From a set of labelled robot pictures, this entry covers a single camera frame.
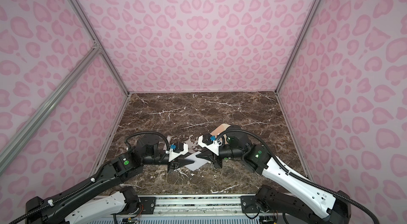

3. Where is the pink red-bordered letter card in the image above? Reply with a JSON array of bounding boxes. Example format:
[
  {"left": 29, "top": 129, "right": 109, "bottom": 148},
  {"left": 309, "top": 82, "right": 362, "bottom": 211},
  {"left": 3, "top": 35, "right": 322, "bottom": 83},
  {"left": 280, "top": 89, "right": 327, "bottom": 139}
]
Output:
[{"left": 184, "top": 139, "right": 209, "bottom": 171}]

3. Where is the peach paper envelope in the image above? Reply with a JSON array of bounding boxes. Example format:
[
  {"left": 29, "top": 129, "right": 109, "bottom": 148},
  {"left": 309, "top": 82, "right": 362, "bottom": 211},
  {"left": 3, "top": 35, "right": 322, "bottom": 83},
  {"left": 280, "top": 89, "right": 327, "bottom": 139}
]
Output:
[{"left": 211, "top": 123, "right": 231, "bottom": 136}]

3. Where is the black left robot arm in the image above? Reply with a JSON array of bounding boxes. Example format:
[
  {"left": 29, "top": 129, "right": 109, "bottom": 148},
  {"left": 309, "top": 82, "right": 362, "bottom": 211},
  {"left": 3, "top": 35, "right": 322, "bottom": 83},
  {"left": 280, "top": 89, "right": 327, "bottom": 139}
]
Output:
[{"left": 13, "top": 131, "right": 192, "bottom": 224}]

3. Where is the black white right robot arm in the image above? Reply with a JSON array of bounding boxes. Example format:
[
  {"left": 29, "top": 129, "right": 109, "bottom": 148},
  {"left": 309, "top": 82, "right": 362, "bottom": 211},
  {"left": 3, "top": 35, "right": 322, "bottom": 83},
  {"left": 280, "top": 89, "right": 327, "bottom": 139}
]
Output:
[{"left": 197, "top": 126, "right": 351, "bottom": 224}]

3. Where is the left diagonal aluminium strut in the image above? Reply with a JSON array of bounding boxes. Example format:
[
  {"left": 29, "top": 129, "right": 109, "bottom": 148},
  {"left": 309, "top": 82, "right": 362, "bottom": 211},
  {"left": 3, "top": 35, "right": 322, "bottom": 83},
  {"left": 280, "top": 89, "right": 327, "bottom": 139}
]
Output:
[{"left": 1, "top": 45, "right": 100, "bottom": 174}]

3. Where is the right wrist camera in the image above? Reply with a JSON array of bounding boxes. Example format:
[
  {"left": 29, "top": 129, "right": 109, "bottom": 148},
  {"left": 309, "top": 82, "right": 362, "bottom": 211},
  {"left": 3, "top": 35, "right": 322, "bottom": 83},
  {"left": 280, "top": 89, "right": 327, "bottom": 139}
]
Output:
[{"left": 198, "top": 134, "right": 223, "bottom": 156}]

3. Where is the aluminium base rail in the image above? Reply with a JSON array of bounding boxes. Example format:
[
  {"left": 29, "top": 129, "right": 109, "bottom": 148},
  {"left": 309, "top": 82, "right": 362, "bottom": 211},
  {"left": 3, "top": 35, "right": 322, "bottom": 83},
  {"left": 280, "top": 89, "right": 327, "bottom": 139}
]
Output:
[{"left": 79, "top": 194, "right": 338, "bottom": 224}]

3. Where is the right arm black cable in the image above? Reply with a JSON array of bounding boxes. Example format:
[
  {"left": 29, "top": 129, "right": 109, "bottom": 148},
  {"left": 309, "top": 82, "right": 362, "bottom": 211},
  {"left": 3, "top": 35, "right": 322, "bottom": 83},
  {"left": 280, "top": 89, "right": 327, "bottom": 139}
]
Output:
[{"left": 216, "top": 128, "right": 381, "bottom": 224}]

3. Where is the right corner aluminium post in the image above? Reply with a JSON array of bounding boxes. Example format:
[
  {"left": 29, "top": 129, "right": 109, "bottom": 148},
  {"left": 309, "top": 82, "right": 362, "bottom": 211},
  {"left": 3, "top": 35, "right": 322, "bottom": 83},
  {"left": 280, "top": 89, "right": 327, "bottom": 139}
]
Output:
[{"left": 275, "top": 0, "right": 324, "bottom": 96}]

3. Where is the corner aluminium post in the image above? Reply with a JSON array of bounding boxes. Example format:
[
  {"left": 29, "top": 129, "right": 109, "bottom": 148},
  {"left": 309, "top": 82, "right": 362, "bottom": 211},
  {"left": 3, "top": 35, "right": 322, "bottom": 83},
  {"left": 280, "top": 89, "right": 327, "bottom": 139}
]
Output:
[
  {"left": 67, "top": 0, "right": 130, "bottom": 97},
  {"left": 275, "top": 0, "right": 324, "bottom": 96}
]

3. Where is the left corner aluminium post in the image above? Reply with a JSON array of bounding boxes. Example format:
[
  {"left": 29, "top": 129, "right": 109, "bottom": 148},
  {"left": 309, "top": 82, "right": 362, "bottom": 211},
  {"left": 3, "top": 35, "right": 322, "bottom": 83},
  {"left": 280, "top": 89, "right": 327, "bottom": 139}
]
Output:
[{"left": 67, "top": 0, "right": 130, "bottom": 97}]

